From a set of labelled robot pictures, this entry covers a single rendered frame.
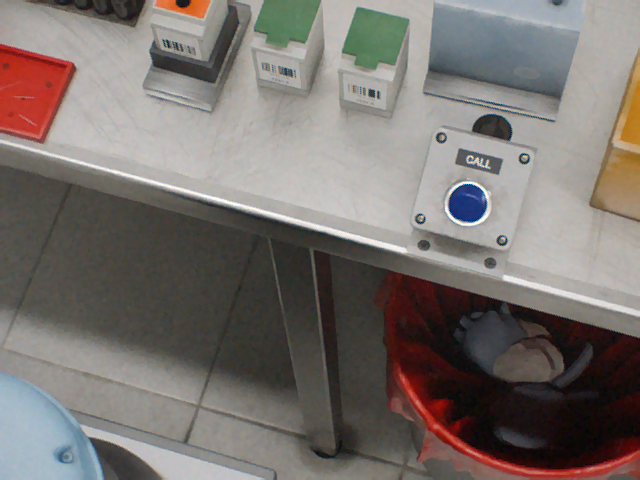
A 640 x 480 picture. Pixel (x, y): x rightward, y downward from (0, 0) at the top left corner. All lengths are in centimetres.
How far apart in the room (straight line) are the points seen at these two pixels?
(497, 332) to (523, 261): 67
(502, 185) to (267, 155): 19
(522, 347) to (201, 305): 50
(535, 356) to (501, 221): 73
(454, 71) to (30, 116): 32
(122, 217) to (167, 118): 95
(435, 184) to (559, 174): 12
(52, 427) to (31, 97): 42
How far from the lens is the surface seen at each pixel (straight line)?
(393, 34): 88
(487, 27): 87
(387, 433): 174
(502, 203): 83
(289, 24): 89
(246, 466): 84
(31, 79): 97
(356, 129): 92
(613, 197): 88
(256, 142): 92
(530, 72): 91
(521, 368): 154
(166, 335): 180
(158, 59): 93
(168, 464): 80
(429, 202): 83
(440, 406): 131
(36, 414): 58
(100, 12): 98
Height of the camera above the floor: 169
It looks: 67 degrees down
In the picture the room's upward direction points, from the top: 5 degrees counter-clockwise
